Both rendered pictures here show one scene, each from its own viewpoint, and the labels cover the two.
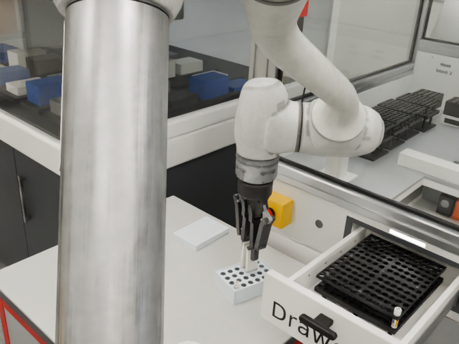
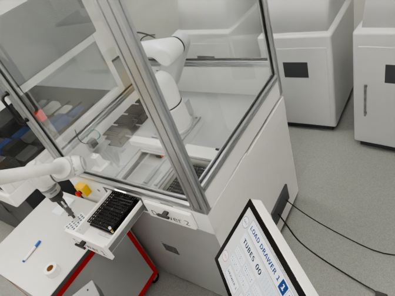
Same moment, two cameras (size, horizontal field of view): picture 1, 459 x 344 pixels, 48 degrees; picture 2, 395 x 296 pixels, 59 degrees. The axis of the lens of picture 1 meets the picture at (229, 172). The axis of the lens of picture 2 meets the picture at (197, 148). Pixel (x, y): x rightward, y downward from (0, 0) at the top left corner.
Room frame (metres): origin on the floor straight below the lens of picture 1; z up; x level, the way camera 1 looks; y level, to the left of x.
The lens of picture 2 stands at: (-0.44, -0.92, 2.11)
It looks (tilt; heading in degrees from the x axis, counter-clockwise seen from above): 38 degrees down; 3
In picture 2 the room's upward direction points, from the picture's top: 21 degrees counter-clockwise
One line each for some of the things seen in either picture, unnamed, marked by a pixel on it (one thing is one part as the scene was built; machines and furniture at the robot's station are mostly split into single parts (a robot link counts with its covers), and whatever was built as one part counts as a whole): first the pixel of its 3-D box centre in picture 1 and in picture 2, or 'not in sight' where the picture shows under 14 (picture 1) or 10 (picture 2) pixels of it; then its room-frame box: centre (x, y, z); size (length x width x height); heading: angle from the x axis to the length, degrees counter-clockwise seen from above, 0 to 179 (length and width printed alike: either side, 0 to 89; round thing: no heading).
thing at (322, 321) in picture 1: (321, 323); (81, 244); (0.70, -0.17, 0.91); 0.07 x 0.04 x 0.01; 49
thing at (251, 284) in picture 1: (246, 279); (77, 224); (0.98, -0.05, 0.78); 0.12 x 0.08 x 0.04; 123
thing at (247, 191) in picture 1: (254, 196); (58, 198); (0.99, -0.06, 0.99); 0.08 x 0.07 x 0.09; 33
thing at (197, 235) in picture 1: (201, 232); (63, 206); (1.18, 0.07, 0.77); 0.13 x 0.09 x 0.02; 140
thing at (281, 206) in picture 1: (275, 209); (82, 189); (1.14, -0.12, 0.88); 0.07 x 0.05 x 0.07; 49
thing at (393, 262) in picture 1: (380, 283); (114, 212); (0.87, -0.32, 0.87); 0.22 x 0.18 x 0.06; 139
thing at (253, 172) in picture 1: (257, 165); (50, 188); (0.99, -0.06, 1.07); 0.09 x 0.09 x 0.06
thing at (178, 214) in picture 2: not in sight; (169, 214); (0.73, -0.62, 0.87); 0.29 x 0.02 x 0.11; 49
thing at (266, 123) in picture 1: (267, 117); (41, 174); (0.99, -0.07, 1.18); 0.13 x 0.11 x 0.16; 88
